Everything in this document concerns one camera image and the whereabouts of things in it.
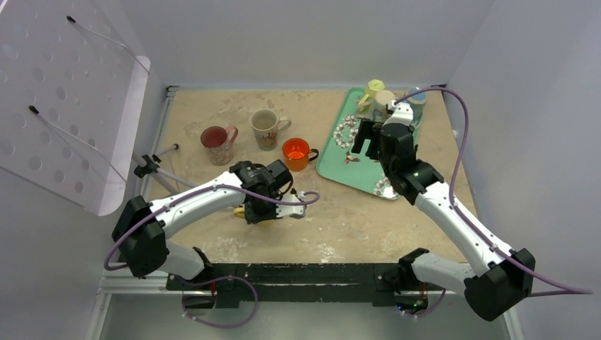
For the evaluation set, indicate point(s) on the green floral tray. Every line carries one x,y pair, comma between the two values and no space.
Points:
338,164

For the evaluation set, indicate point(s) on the orange mug black handle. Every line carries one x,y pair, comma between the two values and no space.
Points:
297,154

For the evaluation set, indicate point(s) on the blue mug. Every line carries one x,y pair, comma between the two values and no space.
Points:
417,103

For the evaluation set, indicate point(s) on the lime green mug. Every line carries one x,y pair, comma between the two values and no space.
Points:
372,88

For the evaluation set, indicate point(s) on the white perforated panel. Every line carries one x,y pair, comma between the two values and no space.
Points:
71,99

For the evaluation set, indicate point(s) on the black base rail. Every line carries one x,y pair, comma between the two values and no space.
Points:
378,284

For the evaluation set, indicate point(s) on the beige dragon print mug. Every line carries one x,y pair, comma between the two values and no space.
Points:
378,110

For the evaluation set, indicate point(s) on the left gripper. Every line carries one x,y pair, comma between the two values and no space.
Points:
253,217

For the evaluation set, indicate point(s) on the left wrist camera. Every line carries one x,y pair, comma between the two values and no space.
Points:
292,205

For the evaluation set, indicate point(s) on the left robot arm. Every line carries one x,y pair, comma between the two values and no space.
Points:
143,231

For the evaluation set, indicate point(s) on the cream mug with coral print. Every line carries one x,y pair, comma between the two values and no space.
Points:
267,126

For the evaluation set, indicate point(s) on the pink halloween mug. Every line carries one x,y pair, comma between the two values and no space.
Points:
218,143

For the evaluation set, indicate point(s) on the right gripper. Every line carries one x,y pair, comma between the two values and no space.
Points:
371,130

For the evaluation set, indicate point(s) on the aluminium frame rail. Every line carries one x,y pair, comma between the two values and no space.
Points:
136,286

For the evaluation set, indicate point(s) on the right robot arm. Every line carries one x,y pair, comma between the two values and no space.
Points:
494,277

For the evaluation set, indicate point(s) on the yellow mug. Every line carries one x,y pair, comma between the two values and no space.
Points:
239,212

